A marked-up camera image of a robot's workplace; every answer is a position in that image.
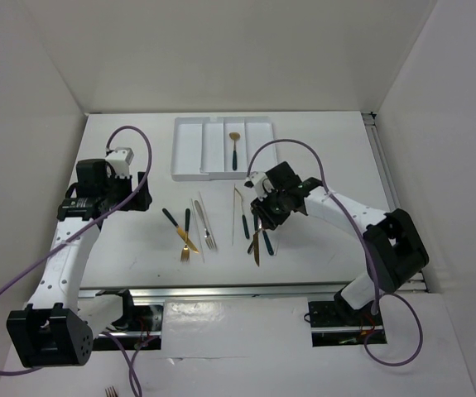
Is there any aluminium rail right side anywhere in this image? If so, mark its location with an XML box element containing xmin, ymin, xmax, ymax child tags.
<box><xmin>361</xmin><ymin>112</ymin><xmax>428</xmax><ymax>294</ymax></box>

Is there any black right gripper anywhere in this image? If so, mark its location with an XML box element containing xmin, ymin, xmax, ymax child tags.
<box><xmin>251</xmin><ymin>186</ymin><xmax>291</xmax><ymax>231</ymax></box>

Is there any gold fork green handle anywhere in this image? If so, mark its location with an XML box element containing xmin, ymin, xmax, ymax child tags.
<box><xmin>180</xmin><ymin>208</ymin><xmax>190</xmax><ymax>263</ymax></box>
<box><xmin>234</xmin><ymin>185</ymin><xmax>250</xmax><ymax>240</ymax></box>

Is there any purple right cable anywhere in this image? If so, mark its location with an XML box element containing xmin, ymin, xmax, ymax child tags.
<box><xmin>247</xmin><ymin>138</ymin><xmax>423</xmax><ymax>365</ymax></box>

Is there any white compartment cutlery tray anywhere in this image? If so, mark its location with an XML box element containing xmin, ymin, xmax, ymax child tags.
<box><xmin>171</xmin><ymin>116</ymin><xmax>278</xmax><ymax>182</ymax></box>

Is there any white chopstick middle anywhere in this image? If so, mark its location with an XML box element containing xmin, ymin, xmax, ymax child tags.
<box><xmin>231</xmin><ymin>183</ymin><xmax>236</xmax><ymax>246</ymax></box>

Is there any aluminium rail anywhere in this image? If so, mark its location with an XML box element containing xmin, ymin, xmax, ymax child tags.
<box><xmin>37</xmin><ymin>281</ymin><xmax>427</xmax><ymax>303</ymax></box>
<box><xmin>361</xmin><ymin>112</ymin><xmax>428</xmax><ymax>294</ymax></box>

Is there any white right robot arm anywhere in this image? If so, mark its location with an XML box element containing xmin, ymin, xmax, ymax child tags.
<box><xmin>245</xmin><ymin>161</ymin><xmax>429</xmax><ymax>324</ymax></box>

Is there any gold fork bottom edge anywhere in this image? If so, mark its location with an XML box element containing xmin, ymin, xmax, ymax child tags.
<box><xmin>105</xmin><ymin>386</ymin><xmax>118</xmax><ymax>397</ymax></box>

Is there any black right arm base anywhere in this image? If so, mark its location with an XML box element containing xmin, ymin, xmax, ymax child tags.
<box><xmin>304</xmin><ymin>292</ymin><xmax>383</xmax><ymax>328</ymax></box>

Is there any aluminium rail front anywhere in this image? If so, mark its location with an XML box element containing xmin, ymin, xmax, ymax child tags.
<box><xmin>37</xmin><ymin>281</ymin><xmax>427</xmax><ymax>303</ymax></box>

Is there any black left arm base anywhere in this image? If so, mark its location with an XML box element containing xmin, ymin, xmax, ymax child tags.
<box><xmin>112</xmin><ymin>289</ymin><xmax>164</xmax><ymax>334</ymax></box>

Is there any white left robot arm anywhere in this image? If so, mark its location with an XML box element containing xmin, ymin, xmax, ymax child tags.
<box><xmin>7</xmin><ymin>148</ymin><xmax>152</xmax><ymax>368</ymax></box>

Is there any gold knife green handle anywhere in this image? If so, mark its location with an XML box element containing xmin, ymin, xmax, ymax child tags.
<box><xmin>252</xmin><ymin>227</ymin><xmax>274</xmax><ymax>267</ymax></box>
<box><xmin>162</xmin><ymin>208</ymin><xmax>199</xmax><ymax>253</ymax></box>

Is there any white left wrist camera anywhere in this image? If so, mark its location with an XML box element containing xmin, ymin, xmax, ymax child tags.
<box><xmin>105</xmin><ymin>147</ymin><xmax>134</xmax><ymax>179</ymax></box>

